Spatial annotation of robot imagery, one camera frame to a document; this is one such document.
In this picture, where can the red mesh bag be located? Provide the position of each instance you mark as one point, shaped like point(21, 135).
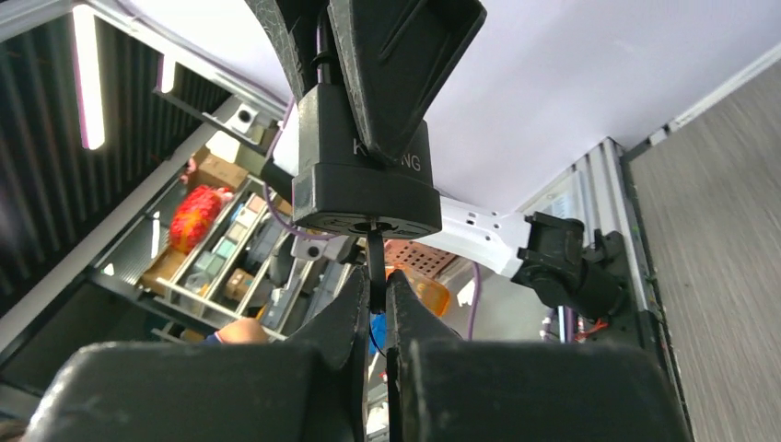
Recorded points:
point(194, 217)

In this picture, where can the metal storage shelf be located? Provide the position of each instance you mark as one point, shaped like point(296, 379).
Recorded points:
point(189, 294)

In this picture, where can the orange plastic basket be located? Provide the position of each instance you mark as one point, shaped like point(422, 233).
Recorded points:
point(424, 259)

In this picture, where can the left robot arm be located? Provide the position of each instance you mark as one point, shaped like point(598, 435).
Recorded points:
point(539, 251)

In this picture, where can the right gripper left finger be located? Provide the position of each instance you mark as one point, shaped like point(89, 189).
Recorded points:
point(308, 387)

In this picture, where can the black-headed key bunch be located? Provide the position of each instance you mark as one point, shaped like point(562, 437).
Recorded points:
point(376, 269)

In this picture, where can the orange drink bottle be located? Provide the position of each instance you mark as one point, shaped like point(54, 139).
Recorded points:
point(434, 295)

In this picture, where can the black padlock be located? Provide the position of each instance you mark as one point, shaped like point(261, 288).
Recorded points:
point(341, 189)

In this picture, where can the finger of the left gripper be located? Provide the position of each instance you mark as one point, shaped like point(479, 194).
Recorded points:
point(396, 56)
point(291, 26)

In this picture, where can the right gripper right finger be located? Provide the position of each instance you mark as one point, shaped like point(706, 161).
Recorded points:
point(444, 388)

